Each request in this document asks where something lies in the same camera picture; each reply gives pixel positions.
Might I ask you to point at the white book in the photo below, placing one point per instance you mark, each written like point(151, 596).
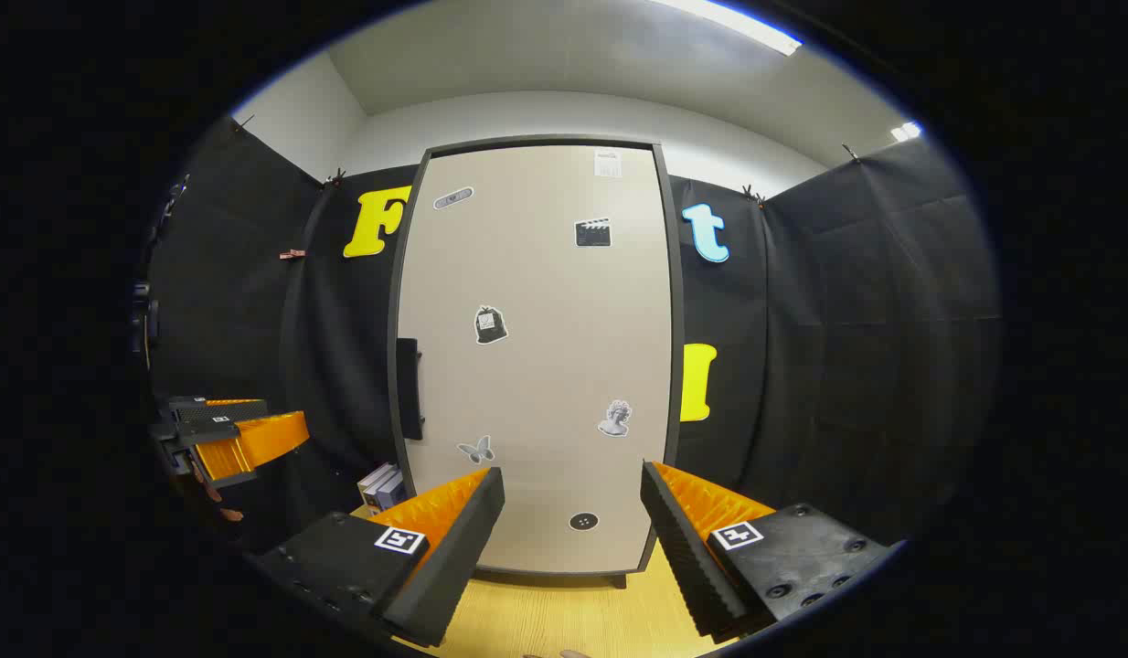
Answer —
point(374, 484)

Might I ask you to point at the beige cabinet door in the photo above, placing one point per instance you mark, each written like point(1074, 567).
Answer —
point(546, 366)

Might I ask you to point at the long ceiling light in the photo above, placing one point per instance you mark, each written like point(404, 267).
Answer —
point(738, 26)

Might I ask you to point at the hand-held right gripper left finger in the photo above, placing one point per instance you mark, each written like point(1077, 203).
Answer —
point(454, 557)

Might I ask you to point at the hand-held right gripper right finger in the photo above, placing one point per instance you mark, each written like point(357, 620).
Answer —
point(687, 557)

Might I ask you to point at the black backdrop cloth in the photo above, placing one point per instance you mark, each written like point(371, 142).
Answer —
point(802, 366)

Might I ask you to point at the grey blue book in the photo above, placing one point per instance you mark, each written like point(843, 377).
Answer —
point(395, 493)

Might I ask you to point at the black binder clip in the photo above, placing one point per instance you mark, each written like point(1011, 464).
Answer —
point(852, 152)
point(335, 175)
point(754, 193)
point(244, 120)

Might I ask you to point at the small ceiling light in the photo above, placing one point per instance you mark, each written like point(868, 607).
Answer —
point(905, 132)

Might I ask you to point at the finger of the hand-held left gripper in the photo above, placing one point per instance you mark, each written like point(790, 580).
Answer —
point(253, 448)
point(217, 411)

